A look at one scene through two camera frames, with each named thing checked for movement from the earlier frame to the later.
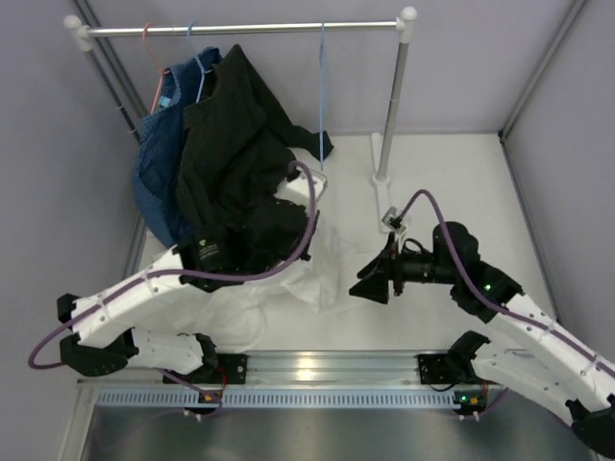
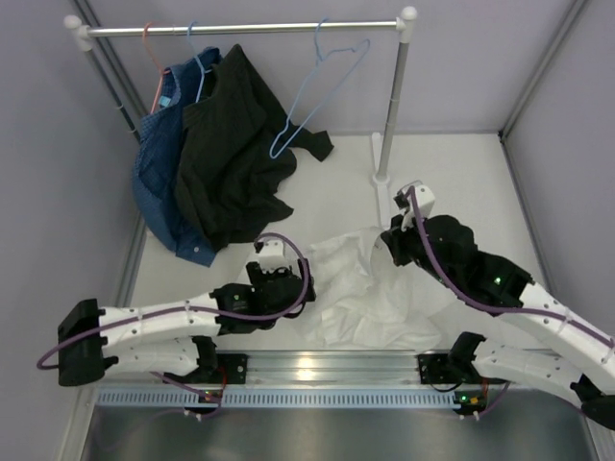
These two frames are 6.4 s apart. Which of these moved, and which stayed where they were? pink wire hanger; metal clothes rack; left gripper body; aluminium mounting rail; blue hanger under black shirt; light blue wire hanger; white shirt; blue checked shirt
Moved: light blue wire hanger; white shirt; left gripper body
Stayed: aluminium mounting rail; blue checked shirt; metal clothes rack; pink wire hanger; blue hanger under black shirt
